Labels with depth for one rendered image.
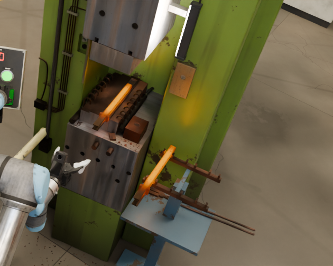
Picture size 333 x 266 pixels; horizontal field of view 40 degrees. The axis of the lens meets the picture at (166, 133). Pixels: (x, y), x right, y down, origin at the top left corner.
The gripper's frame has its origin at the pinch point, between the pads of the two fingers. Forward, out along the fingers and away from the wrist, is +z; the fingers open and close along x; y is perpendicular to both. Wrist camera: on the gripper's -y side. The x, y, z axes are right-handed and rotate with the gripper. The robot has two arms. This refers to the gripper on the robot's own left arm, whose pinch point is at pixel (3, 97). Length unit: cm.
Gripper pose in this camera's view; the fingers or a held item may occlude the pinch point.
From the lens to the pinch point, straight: 219.0
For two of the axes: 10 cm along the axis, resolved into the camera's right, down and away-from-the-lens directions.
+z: -2.1, -1.9, 9.6
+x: -9.6, -1.2, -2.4
